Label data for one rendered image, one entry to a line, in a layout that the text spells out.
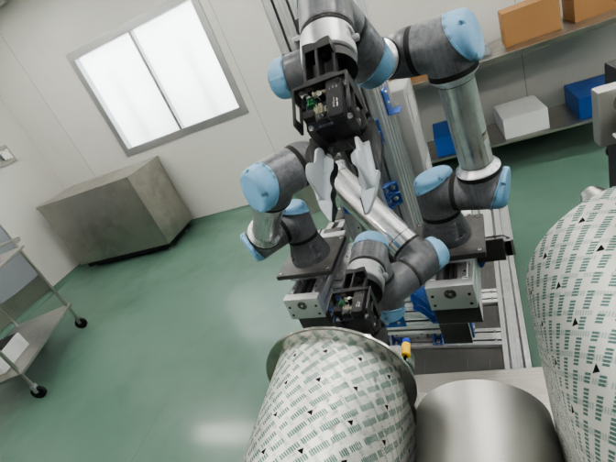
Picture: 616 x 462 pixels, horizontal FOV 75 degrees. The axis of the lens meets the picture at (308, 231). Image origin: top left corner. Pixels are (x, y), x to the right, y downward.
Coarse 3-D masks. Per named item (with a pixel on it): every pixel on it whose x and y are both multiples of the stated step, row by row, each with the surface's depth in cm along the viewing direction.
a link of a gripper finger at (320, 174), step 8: (320, 152) 49; (320, 160) 49; (328, 160) 50; (312, 168) 46; (320, 168) 48; (328, 168) 49; (336, 168) 50; (312, 176) 46; (320, 176) 48; (328, 176) 49; (312, 184) 46; (320, 184) 48; (328, 184) 49; (320, 192) 48; (328, 192) 48; (320, 200) 48; (328, 200) 48; (328, 208) 48; (336, 208) 48; (328, 216) 47
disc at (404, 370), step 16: (288, 336) 37; (304, 336) 36; (320, 336) 36; (336, 336) 35; (352, 336) 35; (368, 336) 35; (272, 352) 39; (384, 352) 35; (272, 368) 40; (400, 368) 36; (416, 384) 37
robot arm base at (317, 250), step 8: (304, 240) 142; (312, 240) 143; (320, 240) 146; (296, 248) 144; (304, 248) 143; (312, 248) 144; (320, 248) 145; (328, 248) 148; (296, 256) 145; (304, 256) 144; (312, 256) 144; (320, 256) 144; (296, 264) 147; (304, 264) 145; (312, 264) 144
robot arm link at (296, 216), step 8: (296, 200) 143; (288, 208) 137; (296, 208) 137; (304, 208) 140; (288, 216) 137; (296, 216) 138; (304, 216) 140; (280, 224) 136; (288, 224) 137; (296, 224) 138; (304, 224) 140; (312, 224) 143; (288, 232) 137; (296, 232) 139; (304, 232) 141; (312, 232) 143; (296, 240) 142
